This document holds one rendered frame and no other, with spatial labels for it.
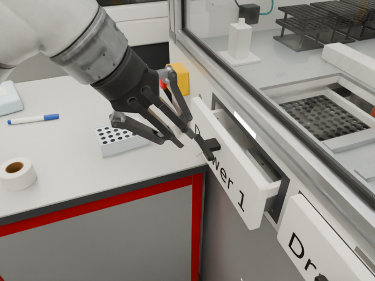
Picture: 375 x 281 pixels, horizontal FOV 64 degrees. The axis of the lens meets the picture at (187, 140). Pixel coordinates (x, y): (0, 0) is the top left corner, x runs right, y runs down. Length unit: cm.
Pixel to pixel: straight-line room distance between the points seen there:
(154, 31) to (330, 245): 106
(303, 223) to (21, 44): 42
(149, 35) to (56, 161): 69
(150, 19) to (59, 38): 94
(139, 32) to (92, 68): 91
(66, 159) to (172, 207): 30
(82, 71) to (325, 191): 34
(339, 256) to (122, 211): 52
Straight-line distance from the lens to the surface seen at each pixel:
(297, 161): 47
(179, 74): 81
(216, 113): 68
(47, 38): 37
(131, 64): 41
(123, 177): 73
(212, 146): 56
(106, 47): 38
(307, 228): 47
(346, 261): 43
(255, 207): 50
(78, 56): 38
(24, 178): 76
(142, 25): 128
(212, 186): 83
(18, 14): 36
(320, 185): 45
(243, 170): 50
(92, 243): 87
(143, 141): 79
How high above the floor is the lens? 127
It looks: 38 degrees down
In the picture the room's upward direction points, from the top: straight up
